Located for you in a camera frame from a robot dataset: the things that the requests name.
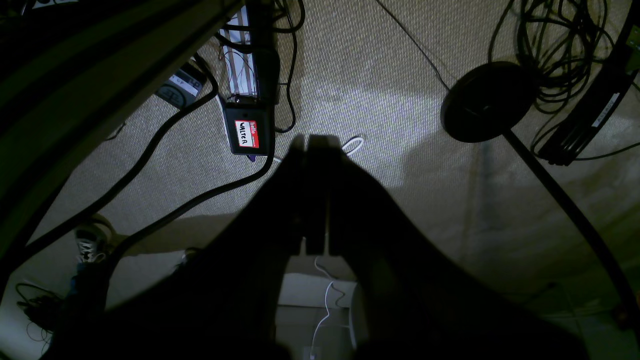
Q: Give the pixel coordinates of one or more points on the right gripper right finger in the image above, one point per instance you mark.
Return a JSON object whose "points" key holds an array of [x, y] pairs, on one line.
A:
{"points": [[418, 304]]}

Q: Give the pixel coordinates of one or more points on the round black stand base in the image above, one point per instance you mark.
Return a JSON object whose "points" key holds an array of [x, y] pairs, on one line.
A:
{"points": [[487, 102]]}

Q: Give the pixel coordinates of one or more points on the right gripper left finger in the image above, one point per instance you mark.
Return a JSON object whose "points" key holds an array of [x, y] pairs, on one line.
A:
{"points": [[219, 305]]}

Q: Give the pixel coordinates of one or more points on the black box with name sticker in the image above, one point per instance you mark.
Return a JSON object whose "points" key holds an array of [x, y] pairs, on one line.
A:
{"points": [[249, 129]]}

